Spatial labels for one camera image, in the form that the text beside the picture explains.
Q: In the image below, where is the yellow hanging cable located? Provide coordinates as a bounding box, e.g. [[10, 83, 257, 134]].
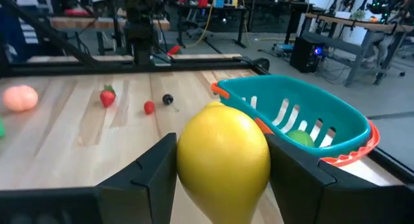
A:
[[186, 0, 218, 49]]

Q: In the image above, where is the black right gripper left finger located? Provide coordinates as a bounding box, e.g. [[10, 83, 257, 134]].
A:
[[0, 132, 178, 224]]

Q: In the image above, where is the orange toy peach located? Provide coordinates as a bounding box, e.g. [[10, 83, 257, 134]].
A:
[[2, 84, 39, 113]]

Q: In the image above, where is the yellow toy lemon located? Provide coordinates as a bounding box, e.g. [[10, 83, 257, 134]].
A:
[[176, 100, 272, 224]]

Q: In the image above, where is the red toy strawberry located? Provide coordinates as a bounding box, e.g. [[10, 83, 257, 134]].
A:
[[99, 84, 116, 108]]

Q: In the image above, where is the wooden top workbench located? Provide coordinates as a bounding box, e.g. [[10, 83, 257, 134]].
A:
[[303, 12, 414, 87]]

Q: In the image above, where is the teal basket orange rim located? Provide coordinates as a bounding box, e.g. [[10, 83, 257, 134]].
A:
[[212, 74, 381, 168]]

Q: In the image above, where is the small dark toy cherry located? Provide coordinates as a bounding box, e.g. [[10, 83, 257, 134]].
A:
[[162, 93, 180, 113]]

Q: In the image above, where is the black tower blue light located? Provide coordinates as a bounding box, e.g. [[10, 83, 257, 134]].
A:
[[289, 36, 325, 74]]

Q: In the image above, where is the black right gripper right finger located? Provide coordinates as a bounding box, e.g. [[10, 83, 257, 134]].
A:
[[265, 133, 414, 224]]

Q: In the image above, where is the black background desk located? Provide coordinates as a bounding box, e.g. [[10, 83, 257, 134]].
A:
[[176, 0, 249, 49]]

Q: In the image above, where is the green toy lime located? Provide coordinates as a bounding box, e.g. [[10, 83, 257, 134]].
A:
[[286, 129, 316, 148]]

